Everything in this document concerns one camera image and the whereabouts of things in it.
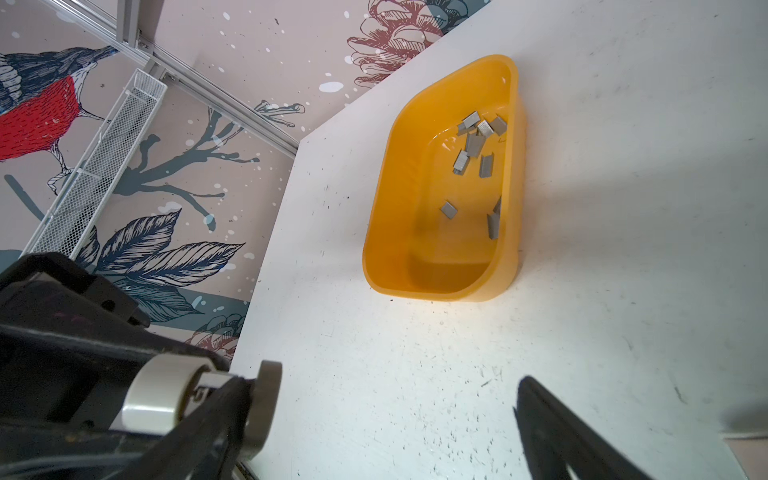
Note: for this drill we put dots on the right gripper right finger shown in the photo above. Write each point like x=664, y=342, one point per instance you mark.
x=557, y=444

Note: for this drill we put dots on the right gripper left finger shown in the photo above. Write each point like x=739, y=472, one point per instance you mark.
x=192, y=438

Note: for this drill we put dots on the yellow plastic tray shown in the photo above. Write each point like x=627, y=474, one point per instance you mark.
x=411, y=249

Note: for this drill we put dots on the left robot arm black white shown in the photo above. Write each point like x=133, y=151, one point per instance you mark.
x=71, y=345

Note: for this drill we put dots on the grey staple strip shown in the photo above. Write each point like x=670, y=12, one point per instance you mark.
x=493, y=223
x=486, y=166
x=469, y=124
x=474, y=144
x=498, y=126
x=449, y=210
x=461, y=163

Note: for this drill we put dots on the white wire mesh shelf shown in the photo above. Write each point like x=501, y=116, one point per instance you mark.
x=66, y=225

